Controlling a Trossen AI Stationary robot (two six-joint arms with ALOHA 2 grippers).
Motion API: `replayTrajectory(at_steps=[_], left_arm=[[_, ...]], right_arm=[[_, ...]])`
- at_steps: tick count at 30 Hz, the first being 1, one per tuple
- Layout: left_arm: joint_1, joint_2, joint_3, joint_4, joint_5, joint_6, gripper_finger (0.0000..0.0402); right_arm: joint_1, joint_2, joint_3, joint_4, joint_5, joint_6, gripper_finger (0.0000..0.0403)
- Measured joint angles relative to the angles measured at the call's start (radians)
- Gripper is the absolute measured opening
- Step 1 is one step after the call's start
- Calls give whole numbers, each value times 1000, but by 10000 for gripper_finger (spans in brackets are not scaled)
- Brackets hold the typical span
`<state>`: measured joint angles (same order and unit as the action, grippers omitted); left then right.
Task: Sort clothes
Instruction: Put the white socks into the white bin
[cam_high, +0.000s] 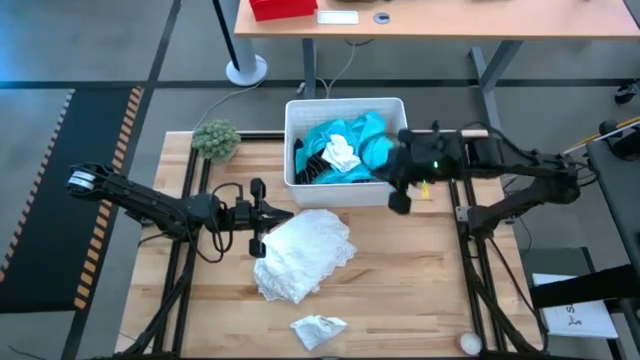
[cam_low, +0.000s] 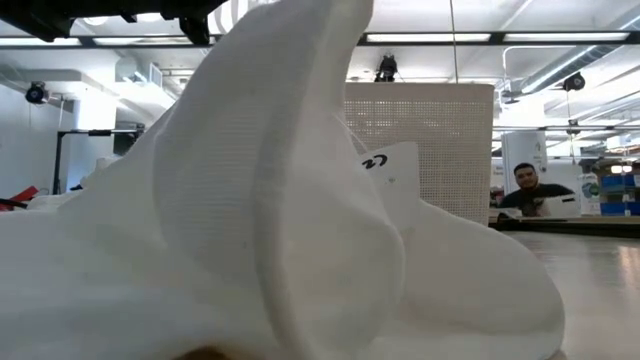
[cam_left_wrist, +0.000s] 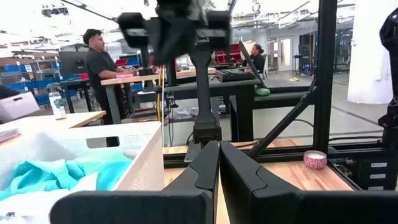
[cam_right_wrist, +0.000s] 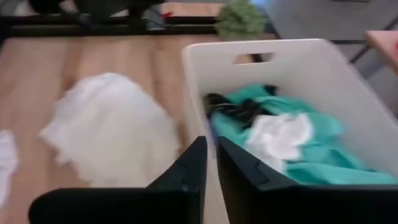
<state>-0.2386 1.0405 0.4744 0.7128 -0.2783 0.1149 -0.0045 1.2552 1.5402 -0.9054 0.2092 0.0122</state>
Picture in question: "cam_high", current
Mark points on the black table edge rail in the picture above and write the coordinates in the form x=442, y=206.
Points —
x=250, y=134

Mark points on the red box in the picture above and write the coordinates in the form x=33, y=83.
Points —
x=282, y=9

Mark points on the grey pole with round base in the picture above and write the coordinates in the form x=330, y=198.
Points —
x=245, y=70

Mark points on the teal garment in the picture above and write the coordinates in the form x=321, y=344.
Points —
x=370, y=145

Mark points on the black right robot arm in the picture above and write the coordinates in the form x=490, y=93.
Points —
x=525, y=160

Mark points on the wooden desk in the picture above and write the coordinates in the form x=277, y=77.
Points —
x=475, y=22

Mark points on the white garment with label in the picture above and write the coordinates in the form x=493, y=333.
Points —
x=317, y=330

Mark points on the small white garment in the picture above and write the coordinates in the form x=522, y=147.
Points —
x=340, y=152

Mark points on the black cart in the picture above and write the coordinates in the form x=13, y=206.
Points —
x=620, y=200

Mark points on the yellow sticker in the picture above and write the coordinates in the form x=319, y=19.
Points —
x=425, y=190

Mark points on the white paper with logo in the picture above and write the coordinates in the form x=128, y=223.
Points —
x=585, y=320

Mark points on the white lace garment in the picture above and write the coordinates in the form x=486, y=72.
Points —
x=305, y=255

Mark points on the white flat device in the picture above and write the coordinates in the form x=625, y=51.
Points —
x=337, y=17

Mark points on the black mat with orange stripes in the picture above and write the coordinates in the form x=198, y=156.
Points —
x=40, y=225

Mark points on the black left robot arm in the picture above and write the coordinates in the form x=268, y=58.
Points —
x=140, y=200

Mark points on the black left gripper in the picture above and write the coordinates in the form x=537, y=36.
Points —
x=240, y=215

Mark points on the black flat bar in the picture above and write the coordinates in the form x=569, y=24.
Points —
x=575, y=290

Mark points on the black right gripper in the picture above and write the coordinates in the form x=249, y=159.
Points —
x=435, y=155

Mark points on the yellow and white rod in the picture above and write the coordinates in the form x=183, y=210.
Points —
x=615, y=130

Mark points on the green fuzzy plant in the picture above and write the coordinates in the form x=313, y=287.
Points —
x=216, y=140

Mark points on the white plastic laundry basket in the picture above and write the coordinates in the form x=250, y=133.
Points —
x=345, y=197

